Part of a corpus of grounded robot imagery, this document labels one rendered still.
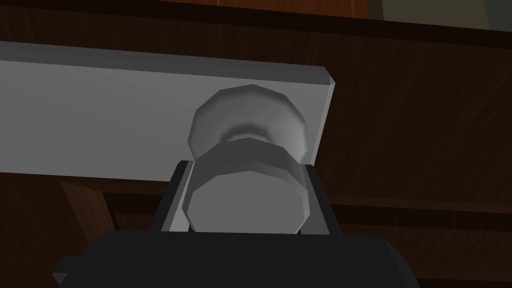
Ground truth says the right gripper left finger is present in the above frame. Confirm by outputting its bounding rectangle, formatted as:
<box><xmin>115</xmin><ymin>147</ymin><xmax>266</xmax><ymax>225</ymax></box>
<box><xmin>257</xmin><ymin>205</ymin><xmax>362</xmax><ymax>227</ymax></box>
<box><xmin>149</xmin><ymin>159</ymin><xmax>195</xmax><ymax>233</ymax></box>

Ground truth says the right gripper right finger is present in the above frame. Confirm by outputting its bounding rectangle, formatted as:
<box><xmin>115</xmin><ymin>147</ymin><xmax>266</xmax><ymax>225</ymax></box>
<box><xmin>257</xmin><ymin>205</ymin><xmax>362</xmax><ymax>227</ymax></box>
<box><xmin>299</xmin><ymin>163</ymin><xmax>342</xmax><ymax>236</ymax></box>

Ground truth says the grey round knob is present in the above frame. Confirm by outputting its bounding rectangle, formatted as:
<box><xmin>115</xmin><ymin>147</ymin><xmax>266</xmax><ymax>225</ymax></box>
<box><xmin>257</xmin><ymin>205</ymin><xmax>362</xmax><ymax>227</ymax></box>
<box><xmin>181</xmin><ymin>83</ymin><xmax>311</xmax><ymax>235</ymax></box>

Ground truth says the grey drawer front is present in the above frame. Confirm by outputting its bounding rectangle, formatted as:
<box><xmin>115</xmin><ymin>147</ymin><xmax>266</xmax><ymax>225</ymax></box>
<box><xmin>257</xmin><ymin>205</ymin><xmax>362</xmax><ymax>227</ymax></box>
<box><xmin>0</xmin><ymin>40</ymin><xmax>337</xmax><ymax>183</ymax></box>

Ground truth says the dark brown wooden cabinet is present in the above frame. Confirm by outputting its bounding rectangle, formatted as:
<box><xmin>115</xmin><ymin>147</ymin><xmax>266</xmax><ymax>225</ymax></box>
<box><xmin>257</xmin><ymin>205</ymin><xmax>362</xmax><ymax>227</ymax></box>
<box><xmin>0</xmin><ymin>0</ymin><xmax>512</xmax><ymax>288</ymax></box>

